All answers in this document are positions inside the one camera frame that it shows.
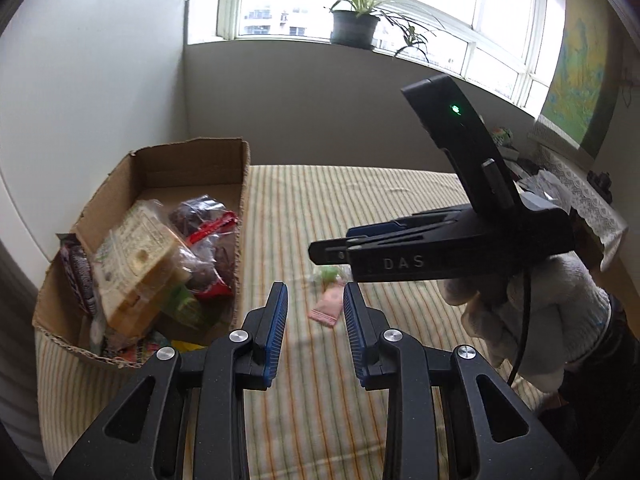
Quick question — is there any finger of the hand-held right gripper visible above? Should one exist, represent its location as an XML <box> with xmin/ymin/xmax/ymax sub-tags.
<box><xmin>308</xmin><ymin>234</ymin><xmax>451</xmax><ymax>265</ymax></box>
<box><xmin>346</xmin><ymin>207</ymin><xmax>473</xmax><ymax>241</ymax></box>

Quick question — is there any crumpled clear plastic bag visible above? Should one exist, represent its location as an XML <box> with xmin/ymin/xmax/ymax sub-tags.
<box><xmin>517</xmin><ymin>169</ymin><xmax>571</xmax><ymax>208</ymax></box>

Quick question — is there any black cable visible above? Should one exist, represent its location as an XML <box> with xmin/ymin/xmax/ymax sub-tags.
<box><xmin>481</xmin><ymin>158</ymin><xmax>533</xmax><ymax>388</ymax></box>

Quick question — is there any dark brown chocolate bar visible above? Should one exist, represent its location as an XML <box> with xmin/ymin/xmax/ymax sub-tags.
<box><xmin>57</xmin><ymin>234</ymin><xmax>98</xmax><ymax>316</ymax></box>

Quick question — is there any green candy clear wrapper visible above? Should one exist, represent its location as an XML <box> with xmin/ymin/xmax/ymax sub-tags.
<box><xmin>310</xmin><ymin>266</ymin><xmax>351</xmax><ymax>288</ymax></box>

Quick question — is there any striped tablecloth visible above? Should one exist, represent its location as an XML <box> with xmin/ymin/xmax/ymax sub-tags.
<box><xmin>35</xmin><ymin>164</ymin><xmax>556</xmax><ymax>480</ymax></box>

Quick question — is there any potted plant grey pot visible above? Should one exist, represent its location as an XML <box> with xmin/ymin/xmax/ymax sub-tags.
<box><xmin>327</xmin><ymin>0</ymin><xmax>396</xmax><ymax>51</ymax></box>

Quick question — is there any cardboard box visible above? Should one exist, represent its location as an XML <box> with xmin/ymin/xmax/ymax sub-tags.
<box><xmin>32</xmin><ymin>136</ymin><xmax>251</xmax><ymax>371</ymax></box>

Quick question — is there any white lace cloth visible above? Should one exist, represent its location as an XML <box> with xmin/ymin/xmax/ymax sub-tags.
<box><xmin>537</xmin><ymin>145</ymin><xmax>630</xmax><ymax>271</ymax></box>

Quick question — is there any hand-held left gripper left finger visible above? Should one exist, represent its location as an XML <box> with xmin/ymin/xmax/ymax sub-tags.
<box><xmin>52</xmin><ymin>281</ymin><xmax>290</xmax><ymax>480</ymax></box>

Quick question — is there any person's right hand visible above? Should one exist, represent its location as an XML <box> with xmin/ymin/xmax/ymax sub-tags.
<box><xmin>437</xmin><ymin>252</ymin><xmax>613</xmax><ymax>393</ymax></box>

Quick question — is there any person's right forearm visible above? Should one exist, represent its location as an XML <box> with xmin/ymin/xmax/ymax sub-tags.
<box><xmin>557</xmin><ymin>295</ymin><xmax>636</xmax><ymax>411</ymax></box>

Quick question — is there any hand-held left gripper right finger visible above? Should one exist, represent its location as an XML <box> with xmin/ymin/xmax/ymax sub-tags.
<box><xmin>342</xmin><ymin>282</ymin><xmax>581</xmax><ymax>480</ymax></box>

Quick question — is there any pink candy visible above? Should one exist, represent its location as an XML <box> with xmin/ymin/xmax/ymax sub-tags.
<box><xmin>307</xmin><ymin>285</ymin><xmax>347</xmax><ymax>329</ymax></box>

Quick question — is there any wall map poster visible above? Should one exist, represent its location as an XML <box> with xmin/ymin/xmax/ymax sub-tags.
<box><xmin>530</xmin><ymin>0</ymin><xmax>621</xmax><ymax>158</ymax></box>

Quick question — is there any small black device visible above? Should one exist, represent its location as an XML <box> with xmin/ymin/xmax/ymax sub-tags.
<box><xmin>587</xmin><ymin>171</ymin><xmax>613</xmax><ymax>203</ymax></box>

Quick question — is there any sliced sandwich bread packet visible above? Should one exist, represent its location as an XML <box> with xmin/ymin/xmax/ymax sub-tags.
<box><xmin>92</xmin><ymin>200</ymin><xmax>193</xmax><ymax>338</ymax></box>

